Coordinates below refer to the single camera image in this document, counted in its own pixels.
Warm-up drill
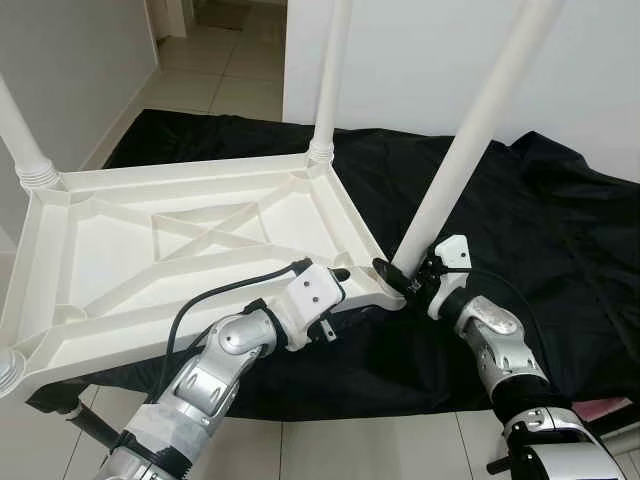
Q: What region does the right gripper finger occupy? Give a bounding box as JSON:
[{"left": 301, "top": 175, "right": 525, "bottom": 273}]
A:
[{"left": 372, "top": 257, "right": 411, "bottom": 294}]

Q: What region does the white plastic table top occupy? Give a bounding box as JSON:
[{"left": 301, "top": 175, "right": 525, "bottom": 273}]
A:
[{"left": 0, "top": 150, "right": 406, "bottom": 396}]

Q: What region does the black cloth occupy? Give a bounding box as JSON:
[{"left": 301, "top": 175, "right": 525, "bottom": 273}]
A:
[{"left": 25, "top": 108, "right": 640, "bottom": 421}]

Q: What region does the pink cushion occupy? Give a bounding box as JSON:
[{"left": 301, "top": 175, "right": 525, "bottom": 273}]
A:
[{"left": 570, "top": 398, "right": 640, "bottom": 421}]

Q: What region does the black pole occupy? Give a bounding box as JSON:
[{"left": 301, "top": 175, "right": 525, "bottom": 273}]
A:
[{"left": 590, "top": 420, "right": 640, "bottom": 451}]

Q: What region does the black stand leg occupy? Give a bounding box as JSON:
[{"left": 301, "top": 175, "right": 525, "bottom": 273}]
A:
[{"left": 65, "top": 405, "right": 121, "bottom": 446}]

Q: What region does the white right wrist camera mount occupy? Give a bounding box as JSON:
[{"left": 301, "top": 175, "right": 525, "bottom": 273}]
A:
[{"left": 428, "top": 235, "right": 473, "bottom": 321}]

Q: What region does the white door frame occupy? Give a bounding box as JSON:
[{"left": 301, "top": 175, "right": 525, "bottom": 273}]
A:
[{"left": 150, "top": 0, "right": 196, "bottom": 39}]

